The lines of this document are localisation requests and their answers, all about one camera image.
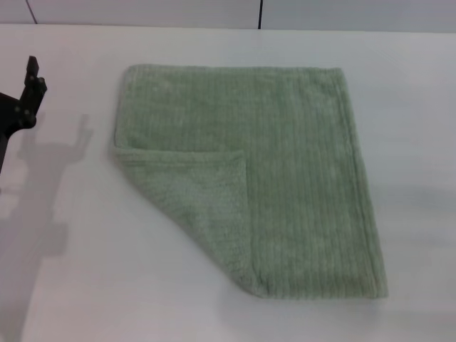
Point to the green ribbed terry towel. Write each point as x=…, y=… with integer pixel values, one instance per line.
x=285, y=178

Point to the dark vertical wall strip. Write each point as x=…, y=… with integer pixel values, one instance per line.
x=260, y=14

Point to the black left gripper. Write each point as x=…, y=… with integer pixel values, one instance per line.
x=9, y=110

